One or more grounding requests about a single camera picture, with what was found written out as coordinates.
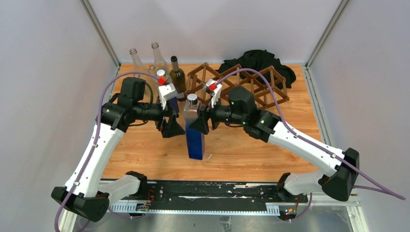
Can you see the brown wooden wine rack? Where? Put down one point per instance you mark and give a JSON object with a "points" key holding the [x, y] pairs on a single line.
{"points": [[197, 78]]}

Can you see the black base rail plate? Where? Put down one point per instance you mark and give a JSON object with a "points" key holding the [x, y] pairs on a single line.
{"points": [[210, 197]]}

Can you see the slim clear bottle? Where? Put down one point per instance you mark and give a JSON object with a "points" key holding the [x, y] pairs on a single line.
{"points": [[153, 81]]}

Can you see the black cloth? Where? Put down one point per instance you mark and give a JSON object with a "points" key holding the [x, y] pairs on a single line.
{"points": [[259, 60]]}

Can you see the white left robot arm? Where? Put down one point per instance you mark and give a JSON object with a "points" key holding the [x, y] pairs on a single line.
{"points": [[82, 194]]}

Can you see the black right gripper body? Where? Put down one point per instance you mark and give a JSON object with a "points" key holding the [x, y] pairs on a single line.
{"points": [[223, 114]]}

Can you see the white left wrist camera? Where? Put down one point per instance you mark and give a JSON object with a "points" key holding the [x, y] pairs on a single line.
{"points": [[166, 92]]}

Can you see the dark green wine bottle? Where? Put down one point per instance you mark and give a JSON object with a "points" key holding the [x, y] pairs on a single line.
{"points": [[178, 78]]}

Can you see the blue label clear bottle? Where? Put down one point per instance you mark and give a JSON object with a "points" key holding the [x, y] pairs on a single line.
{"points": [[164, 79]]}

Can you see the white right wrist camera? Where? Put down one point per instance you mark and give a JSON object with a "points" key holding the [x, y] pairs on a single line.
{"points": [[213, 88]]}

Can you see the clear glass bottle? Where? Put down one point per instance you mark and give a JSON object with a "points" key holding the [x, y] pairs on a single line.
{"points": [[159, 62]]}

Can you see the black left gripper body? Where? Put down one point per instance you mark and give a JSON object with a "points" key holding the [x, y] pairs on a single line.
{"points": [[153, 112]]}

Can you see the clear bottle black label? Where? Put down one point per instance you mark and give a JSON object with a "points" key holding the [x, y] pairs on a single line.
{"points": [[138, 65]]}

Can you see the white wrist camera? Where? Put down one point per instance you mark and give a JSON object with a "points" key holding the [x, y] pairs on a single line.
{"points": [[213, 88], [166, 92]]}

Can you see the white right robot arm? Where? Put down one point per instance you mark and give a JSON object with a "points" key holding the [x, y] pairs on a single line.
{"points": [[337, 169]]}

